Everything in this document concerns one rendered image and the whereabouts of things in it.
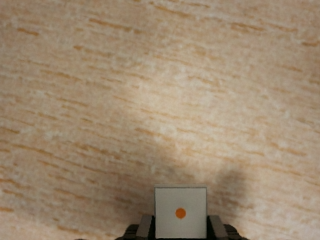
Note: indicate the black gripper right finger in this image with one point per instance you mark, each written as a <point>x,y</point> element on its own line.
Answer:
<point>216,230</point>

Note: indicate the white domino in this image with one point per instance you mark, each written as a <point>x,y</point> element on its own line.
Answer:
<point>180,211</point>

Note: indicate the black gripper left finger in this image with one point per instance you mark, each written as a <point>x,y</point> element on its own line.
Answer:
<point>144,231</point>

